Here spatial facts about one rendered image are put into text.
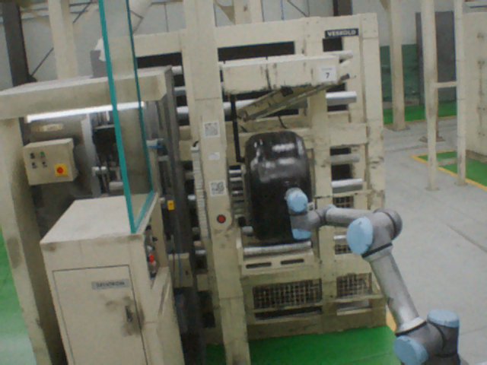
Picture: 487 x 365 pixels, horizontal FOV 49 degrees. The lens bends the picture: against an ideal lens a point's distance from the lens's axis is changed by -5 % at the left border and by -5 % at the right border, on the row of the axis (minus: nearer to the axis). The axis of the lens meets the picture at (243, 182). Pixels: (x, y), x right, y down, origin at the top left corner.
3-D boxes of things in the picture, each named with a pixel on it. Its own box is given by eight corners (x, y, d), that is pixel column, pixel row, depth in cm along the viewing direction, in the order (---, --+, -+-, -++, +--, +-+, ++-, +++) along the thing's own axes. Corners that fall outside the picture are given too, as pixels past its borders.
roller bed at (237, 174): (213, 223, 318) (207, 173, 310) (214, 215, 332) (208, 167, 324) (248, 220, 318) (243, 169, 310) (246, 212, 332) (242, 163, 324)
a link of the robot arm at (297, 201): (290, 216, 218) (286, 195, 216) (287, 211, 228) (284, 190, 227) (310, 212, 218) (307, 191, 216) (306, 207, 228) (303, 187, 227)
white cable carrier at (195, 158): (202, 240, 279) (190, 147, 267) (202, 237, 284) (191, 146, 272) (211, 239, 279) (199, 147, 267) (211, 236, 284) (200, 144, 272)
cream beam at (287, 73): (224, 95, 285) (221, 67, 281) (224, 90, 310) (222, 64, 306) (341, 84, 286) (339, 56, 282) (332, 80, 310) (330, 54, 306)
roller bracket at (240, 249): (238, 265, 270) (236, 247, 268) (236, 236, 309) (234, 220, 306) (245, 265, 270) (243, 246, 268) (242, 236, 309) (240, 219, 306)
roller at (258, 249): (242, 256, 272) (241, 247, 272) (242, 255, 277) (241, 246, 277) (313, 249, 273) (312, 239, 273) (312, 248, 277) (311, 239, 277)
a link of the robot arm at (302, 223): (323, 233, 225) (318, 207, 224) (301, 241, 219) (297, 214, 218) (310, 231, 232) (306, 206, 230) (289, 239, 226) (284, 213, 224)
